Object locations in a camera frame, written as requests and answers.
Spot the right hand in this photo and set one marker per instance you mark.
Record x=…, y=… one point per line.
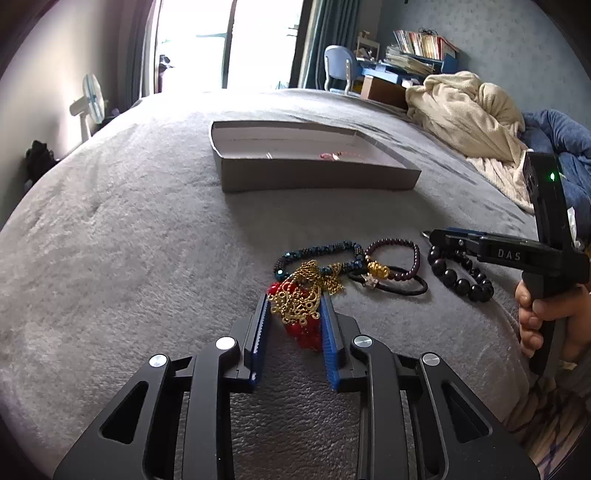
x=574, y=306

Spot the white standing fan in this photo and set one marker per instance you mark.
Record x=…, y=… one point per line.
x=90, y=106

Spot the light blue chair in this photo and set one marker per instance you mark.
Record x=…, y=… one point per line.
x=341, y=64

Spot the patterned sleeve forearm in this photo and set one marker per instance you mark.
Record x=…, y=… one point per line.
x=550, y=419

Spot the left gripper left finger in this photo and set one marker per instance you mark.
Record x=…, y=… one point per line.
x=174, y=415

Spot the blue crumpled blanket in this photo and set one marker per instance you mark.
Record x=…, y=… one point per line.
x=553, y=132

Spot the grey bed blanket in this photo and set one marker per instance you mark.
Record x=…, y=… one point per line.
x=130, y=248

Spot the stack of books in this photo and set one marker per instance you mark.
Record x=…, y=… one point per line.
x=422, y=53

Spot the teal curtain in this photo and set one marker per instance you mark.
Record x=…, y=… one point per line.
x=322, y=24

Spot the grey cardboard tray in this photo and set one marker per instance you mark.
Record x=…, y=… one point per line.
x=278, y=155

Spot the black object on floor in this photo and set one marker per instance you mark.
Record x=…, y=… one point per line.
x=39, y=159

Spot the blue desk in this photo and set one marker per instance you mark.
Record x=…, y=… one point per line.
x=384, y=83

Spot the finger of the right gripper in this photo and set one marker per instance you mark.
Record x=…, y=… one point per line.
x=464, y=232
x=446, y=240

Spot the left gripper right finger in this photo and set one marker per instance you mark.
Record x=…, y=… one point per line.
x=418, y=419

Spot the cream crumpled blanket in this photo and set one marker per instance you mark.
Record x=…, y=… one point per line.
x=479, y=120

